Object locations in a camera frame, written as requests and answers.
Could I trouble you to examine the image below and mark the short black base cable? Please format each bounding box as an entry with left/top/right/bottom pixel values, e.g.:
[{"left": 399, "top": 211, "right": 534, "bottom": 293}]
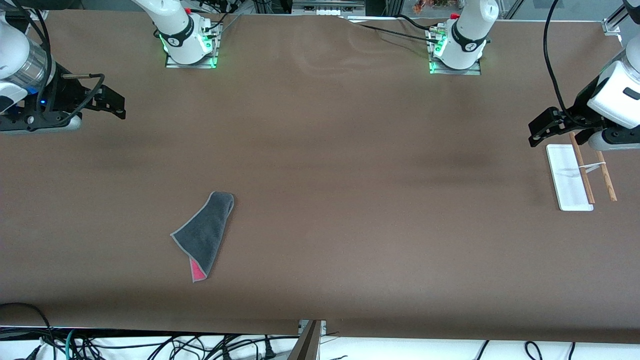
[{"left": 397, "top": 14, "right": 442, "bottom": 32}]

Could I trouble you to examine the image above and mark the orange background object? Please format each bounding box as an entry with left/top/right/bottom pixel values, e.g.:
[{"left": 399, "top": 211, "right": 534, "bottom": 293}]
[{"left": 413, "top": 0, "right": 466, "bottom": 14}]

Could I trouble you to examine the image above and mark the thin dark base cable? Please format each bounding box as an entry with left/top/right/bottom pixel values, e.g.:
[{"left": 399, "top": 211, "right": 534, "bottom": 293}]
[{"left": 192, "top": 2, "right": 244, "bottom": 37}]

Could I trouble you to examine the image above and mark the white power strip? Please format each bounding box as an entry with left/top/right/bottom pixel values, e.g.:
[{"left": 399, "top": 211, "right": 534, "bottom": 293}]
[{"left": 292, "top": 0, "right": 367, "bottom": 16}]

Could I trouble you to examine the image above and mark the white base wooden towel rack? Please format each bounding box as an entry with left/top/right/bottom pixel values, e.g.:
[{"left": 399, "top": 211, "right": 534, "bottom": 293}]
[{"left": 545, "top": 131, "right": 618, "bottom": 212}]

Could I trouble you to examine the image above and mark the long black base cable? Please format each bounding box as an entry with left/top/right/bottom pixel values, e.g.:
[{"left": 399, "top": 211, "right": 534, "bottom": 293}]
[{"left": 340, "top": 16, "right": 442, "bottom": 45}]

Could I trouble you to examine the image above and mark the grey and pink towel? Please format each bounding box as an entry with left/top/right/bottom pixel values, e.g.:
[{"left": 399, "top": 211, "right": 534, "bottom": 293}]
[{"left": 170, "top": 190, "right": 236, "bottom": 284}]

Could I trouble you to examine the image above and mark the black cable with plug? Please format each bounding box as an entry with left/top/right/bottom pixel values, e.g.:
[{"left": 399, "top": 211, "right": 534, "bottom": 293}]
[{"left": 215, "top": 335, "right": 281, "bottom": 360}]

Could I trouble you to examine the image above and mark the metal table leg bracket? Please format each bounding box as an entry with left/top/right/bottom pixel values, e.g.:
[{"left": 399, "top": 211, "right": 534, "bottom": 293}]
[{"left": 287, "top": 319, "right": 329, "bottom": 360}]

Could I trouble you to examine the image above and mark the thick black looped cable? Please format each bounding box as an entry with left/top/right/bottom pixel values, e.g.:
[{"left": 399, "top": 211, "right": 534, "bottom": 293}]
[{"left": 0, "top": 302, "right": 57, "bottom": 360}]

